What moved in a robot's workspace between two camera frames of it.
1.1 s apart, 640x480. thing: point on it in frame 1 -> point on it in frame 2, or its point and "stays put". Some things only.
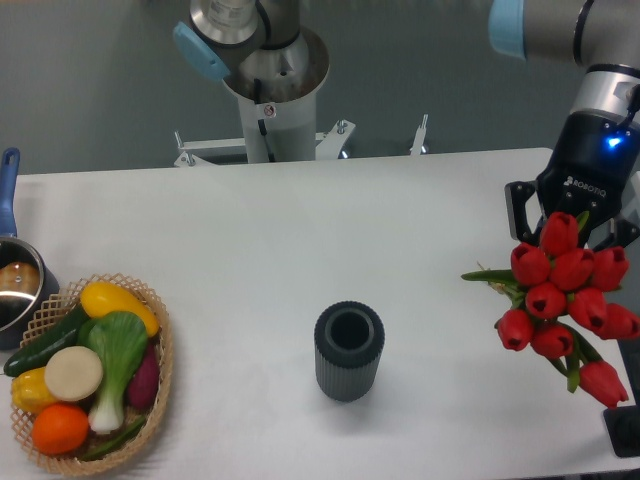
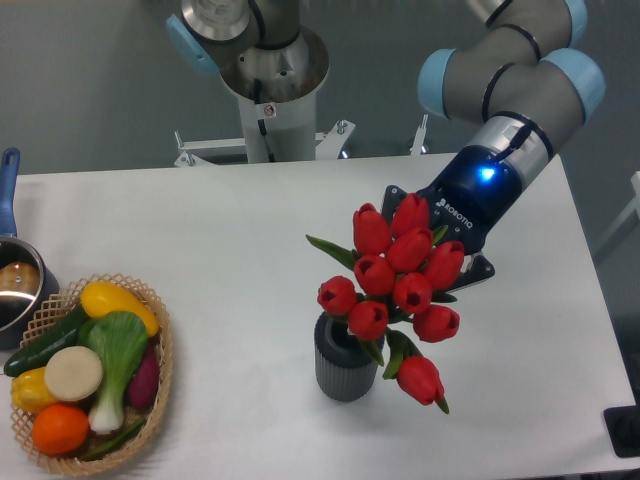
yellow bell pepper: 29,391 stays put
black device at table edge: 623,428 stays put
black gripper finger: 518,222 -> 392,195
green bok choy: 121,341 stays put
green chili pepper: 116,442 stays put
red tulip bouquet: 567,287 -> 402,269
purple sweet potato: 142,390 stays put
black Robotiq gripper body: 597,158 -> 470,193
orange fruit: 60,429 stays put
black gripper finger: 622,233 -> 480,269
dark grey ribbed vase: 349,342 stays put
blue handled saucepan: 26,280 stays put
